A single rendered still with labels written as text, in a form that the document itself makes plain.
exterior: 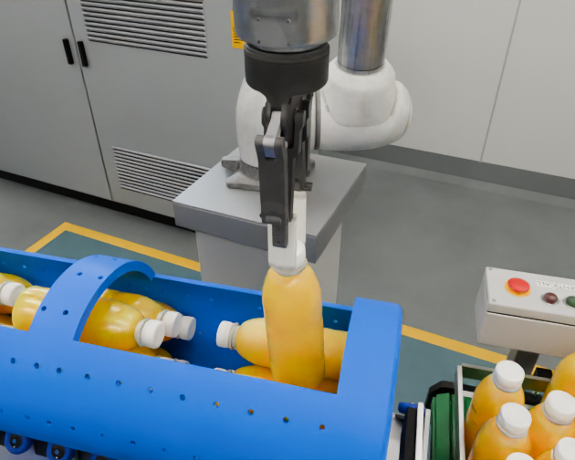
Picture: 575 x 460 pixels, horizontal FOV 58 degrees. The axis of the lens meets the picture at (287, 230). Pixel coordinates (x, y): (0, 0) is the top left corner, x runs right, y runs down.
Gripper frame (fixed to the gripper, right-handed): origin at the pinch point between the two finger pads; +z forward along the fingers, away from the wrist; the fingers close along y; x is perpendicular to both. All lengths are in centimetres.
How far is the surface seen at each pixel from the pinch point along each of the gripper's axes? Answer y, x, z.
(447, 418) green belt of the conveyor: -15, 25, 48
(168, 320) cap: -4.8, -19.9, 23.8
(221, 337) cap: -4.1, -11.2, 24.4
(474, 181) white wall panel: -264, 57, 136
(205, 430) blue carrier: 12.0, -7.1, 22.3
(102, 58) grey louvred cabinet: -173, -134, 44
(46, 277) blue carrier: -14, -49, 29
